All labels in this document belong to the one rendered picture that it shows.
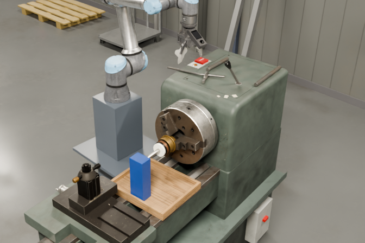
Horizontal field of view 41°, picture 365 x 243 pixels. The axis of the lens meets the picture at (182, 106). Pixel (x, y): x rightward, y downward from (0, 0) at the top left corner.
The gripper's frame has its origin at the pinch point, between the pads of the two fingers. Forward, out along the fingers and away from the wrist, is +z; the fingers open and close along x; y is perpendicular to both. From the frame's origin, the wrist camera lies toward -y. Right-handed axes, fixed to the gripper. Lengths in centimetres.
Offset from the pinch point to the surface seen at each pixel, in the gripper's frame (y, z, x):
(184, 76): 12.8, 15.5, -6.8
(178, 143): -19.2, 30.6, 22.4
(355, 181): -22, 141, -160
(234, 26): 167, 78, -204
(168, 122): -9.0, 24.5, 20.9
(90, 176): -20, 27, 72
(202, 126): -23.0, 23.1, 10.8
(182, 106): -9.6, 17.3, 13.0
